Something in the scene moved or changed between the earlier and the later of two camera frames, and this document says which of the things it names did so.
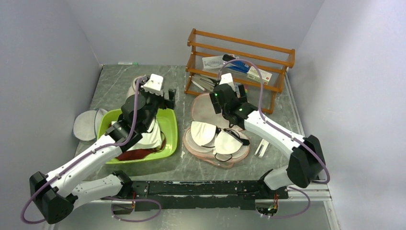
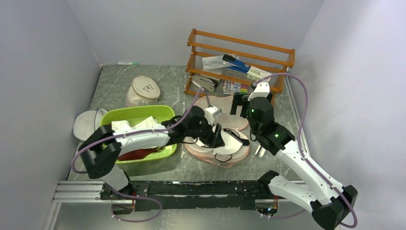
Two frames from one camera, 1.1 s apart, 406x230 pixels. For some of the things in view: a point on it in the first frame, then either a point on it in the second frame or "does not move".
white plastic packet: (213, 62) does not move
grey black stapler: (207, 84) does not move
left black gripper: (170, 103) -> (212, 139)
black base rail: (166, 195) does not move
